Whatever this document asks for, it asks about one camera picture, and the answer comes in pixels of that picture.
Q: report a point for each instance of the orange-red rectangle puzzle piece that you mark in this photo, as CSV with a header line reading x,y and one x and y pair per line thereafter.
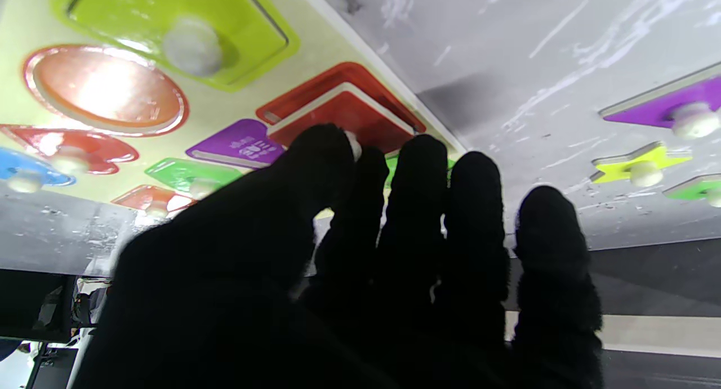
x,y
141,196

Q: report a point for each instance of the yellow star puzzle piece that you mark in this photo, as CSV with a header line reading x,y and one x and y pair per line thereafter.
x,y
614,166

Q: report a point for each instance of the green trapezoid puzzle piece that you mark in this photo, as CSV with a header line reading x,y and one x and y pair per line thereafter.
x,y
690,191

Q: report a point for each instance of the red heart puzzle piece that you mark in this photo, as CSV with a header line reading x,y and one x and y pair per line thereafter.
x,y
107,147

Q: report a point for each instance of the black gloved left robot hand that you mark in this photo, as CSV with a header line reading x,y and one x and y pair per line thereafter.
x,y
338,299

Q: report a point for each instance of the red square puzzle piece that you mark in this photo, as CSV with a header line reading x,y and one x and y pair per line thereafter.
x,y
349,110

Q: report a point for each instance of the green hexagon puzzle piece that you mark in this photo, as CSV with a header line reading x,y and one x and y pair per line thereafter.
x,y
169,172

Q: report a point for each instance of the yellow wooden shape puzzle board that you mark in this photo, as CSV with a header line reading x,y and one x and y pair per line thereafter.
x,y
225,104

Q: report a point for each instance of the yellow pentagon puzzle piece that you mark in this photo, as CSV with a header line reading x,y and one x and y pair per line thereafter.
x,y
112,12

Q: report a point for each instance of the purple triangle puzzle piece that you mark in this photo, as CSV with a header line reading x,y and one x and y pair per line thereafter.
x,y
648,112

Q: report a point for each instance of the blue semicircle puzzle piece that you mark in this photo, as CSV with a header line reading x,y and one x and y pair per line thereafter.
x,y
50,175

